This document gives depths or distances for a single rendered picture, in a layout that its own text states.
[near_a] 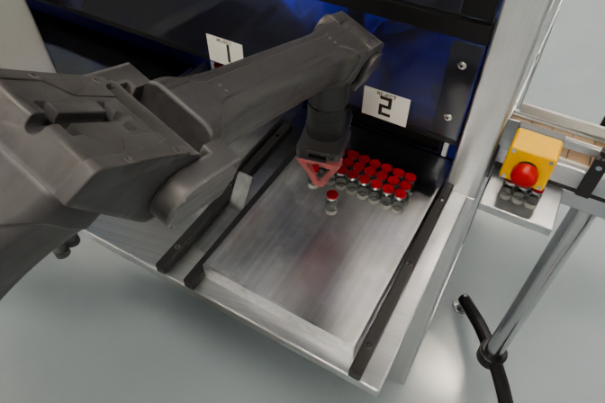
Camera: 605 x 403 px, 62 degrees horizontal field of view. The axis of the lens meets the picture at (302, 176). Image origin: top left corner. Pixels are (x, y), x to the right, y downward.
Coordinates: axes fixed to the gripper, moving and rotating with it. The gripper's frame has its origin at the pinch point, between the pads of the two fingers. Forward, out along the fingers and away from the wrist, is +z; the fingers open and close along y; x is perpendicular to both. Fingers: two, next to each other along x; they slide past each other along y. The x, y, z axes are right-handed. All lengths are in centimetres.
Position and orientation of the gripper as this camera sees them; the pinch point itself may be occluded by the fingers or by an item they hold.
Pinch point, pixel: (321, 173)
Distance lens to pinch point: 81.4
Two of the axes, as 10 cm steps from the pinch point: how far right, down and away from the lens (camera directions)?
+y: 2.6, -6.8, 6.8
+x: -9.7, -2.0, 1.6
